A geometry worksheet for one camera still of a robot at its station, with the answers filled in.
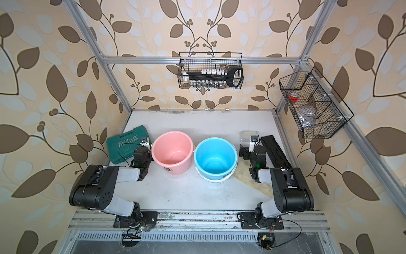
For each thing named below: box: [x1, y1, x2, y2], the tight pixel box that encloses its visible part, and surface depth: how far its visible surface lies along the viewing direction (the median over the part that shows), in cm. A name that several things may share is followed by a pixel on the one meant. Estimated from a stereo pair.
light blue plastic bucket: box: [194, 137, 239, 183], surface depth 82 cm
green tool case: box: [106, 124, 150, 165], surface depth 99 cm
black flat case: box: [261, 134, 293, 169], surface depth 96 cm
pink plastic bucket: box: [151, 130, 196, 176], surface depth 85 cm
